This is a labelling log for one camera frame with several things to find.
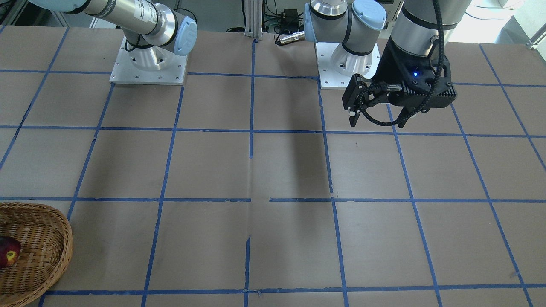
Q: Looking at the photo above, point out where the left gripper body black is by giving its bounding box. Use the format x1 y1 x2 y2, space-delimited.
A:
372 41 427 107

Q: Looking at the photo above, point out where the dark purple apple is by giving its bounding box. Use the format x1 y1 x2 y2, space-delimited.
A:
0 236 22 269

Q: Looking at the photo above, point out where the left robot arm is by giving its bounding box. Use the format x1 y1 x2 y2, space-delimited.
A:
303 0 470 128

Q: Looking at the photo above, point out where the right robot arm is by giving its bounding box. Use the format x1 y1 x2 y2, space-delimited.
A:
33 0 198 74

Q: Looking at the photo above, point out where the wicker basket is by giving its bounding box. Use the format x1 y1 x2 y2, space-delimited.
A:
0 202 73 307

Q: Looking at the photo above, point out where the metal cylinder connector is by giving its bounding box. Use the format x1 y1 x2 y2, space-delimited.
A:
275 31 305 46

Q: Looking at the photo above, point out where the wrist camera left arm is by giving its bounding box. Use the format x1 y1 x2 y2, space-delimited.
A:
404 56 458 112

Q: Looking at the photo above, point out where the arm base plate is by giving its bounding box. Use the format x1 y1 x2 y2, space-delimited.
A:
110 37 188 86
315 42 380 90

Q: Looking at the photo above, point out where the black cable bundle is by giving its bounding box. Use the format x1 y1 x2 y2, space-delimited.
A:
262 0 308 35

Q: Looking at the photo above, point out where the aluminium frame post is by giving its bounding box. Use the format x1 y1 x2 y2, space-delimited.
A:
242 0 264 41

